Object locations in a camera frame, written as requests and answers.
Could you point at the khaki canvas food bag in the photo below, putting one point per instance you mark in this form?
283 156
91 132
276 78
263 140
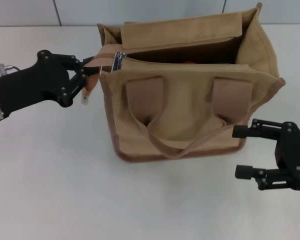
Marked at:
177 100

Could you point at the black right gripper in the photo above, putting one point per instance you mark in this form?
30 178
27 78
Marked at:
296 152

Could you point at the orange item inside bag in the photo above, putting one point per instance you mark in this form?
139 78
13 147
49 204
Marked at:
190 62

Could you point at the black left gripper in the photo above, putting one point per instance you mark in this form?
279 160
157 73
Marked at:
32 85

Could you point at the silver metal zipper pull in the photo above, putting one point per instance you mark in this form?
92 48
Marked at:
118 61

